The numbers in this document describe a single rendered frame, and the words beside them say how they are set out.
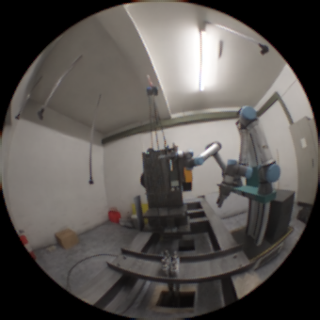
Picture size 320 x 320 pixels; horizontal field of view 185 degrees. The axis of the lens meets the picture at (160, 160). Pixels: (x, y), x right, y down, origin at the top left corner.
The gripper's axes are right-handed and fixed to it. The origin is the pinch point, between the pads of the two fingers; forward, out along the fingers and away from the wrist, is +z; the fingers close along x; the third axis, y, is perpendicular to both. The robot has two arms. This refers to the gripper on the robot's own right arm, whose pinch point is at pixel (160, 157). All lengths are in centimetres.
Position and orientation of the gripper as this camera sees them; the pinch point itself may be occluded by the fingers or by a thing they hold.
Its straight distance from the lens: 90.9
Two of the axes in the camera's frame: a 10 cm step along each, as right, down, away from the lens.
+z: -9.9, 1.4, -0.8
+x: -0.5, 2.0, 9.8
